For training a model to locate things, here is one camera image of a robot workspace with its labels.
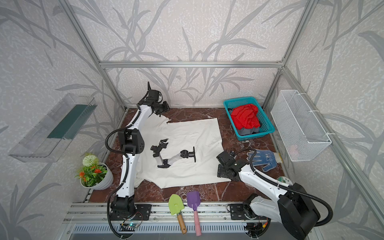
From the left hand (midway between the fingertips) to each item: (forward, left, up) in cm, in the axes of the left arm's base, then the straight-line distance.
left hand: (171, 103), depth 106 cm
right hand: (-44, -37, -9) cm, 58 cm away
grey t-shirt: (-20, -53, -5) cm, 57 cm away
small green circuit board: (-72, +13, -14) cm, 75 cm away
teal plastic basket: (-16, -67, -7) cm, 69 cm away
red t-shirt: (-10, -52, -2) cm, 53 cm away
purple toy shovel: (-61, -19, -9) cm, 65 cm away
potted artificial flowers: (-53, +29, +4) cm, 60 cm away
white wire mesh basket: (-42, -65, +24) cm, 81 cm away
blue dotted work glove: (-35, -62, -12) cm, 72 cm away
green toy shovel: (-63, -10, -10) cm, 64 cm away
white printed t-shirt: (-19, -25, -13) cm, 34 cm away
